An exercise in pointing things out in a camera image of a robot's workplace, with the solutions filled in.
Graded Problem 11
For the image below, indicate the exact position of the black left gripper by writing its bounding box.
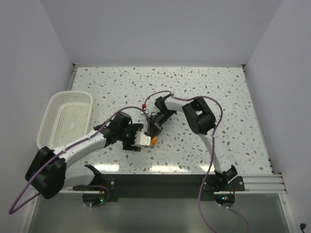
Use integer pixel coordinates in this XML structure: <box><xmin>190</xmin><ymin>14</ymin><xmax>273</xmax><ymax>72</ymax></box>
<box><xmin>118</xmin><ymin>124</ymin><xmax>143</xmax><ymax>151</ymax></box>

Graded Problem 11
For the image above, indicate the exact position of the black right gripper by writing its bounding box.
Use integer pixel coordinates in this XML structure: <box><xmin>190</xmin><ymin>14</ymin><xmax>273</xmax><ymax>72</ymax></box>
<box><xmin>146</xmin><ymin>110</ymin><xmax>175</xmax><ymax>141</ymax></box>

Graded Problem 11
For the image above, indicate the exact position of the orange patterned towel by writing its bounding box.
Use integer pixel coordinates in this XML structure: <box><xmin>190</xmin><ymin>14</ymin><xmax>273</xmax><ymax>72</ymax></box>
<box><xmin>151</xmin><ymin>136</ymin><xmax>158</xmax><ymax>147</ymax></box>

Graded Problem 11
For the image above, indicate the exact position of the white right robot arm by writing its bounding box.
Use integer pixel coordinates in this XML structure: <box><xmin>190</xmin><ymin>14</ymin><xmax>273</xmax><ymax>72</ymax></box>
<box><xmin>148</xmin><ymin>94</ymin><xmax>238</xmax><ymax>191</ymax></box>

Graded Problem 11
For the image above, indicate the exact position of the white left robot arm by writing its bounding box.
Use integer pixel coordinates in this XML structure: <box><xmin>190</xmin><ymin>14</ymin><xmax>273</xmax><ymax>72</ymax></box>
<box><xmin>25</xmin><ymin>112</ymin><xmax>152</xmax><ymax>199</ymax></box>

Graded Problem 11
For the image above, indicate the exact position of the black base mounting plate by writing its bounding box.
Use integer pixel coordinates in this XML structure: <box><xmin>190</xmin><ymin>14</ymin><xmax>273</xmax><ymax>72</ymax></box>
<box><xmin>73</xmin><ymin>174</ymin><xmax>245</xmax><ymax>203</ymax></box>

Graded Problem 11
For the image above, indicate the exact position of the white perforated plastic basket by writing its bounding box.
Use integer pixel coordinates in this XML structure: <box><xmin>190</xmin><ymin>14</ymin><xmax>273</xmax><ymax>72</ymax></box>
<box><xmin>36</xmin><ymin>91</ymin><xmax>93</xmax><ymax>149</ymax></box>

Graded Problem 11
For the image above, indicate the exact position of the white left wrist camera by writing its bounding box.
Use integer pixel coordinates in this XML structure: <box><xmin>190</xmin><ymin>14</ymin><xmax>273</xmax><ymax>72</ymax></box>
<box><xmin>134</xmin><ymin>131</ymin><xmax>152</xmax><ymax>147</ymax></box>

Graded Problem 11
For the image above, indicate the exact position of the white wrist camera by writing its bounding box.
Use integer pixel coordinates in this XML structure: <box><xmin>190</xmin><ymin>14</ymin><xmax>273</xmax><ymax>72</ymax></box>
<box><xmin>140</xmin><ymin>103</ymin><xmax>149</xmax><ymax>115</ymax></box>
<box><xmin>134</xmin><ymin>131</ymin><xmax>152</xmax><ymax>147</ymax></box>

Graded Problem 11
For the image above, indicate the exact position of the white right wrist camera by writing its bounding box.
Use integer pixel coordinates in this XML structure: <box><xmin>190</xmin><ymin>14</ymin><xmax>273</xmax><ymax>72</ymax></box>
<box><xmin>140</xmin><ymin>103</ymin><xmax>149</xmax><ymax>115</ymax></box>

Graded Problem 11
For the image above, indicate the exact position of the aluminium frame rail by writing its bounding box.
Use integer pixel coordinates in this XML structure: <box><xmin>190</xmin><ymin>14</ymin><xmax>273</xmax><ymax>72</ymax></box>
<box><xmin>58</xmin><ymin>171</ymin><xmax>287</xmax><ymax>193</ymax></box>

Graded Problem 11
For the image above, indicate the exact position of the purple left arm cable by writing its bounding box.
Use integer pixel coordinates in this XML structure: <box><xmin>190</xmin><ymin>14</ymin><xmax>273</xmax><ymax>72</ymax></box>
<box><xmin>8</xmin><ymin>106</ymin><xmax>151</xmax><ymax>215</ymax></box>

